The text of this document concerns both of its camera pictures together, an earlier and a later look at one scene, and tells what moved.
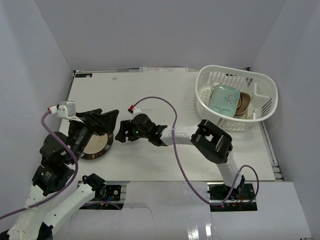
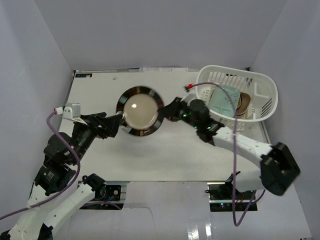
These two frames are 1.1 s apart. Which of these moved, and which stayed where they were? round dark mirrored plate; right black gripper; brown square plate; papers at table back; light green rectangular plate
Moved: right black gripper; round dark mirrored plate
Stayed: light green rectangular plate; papers at table back; brown square plate
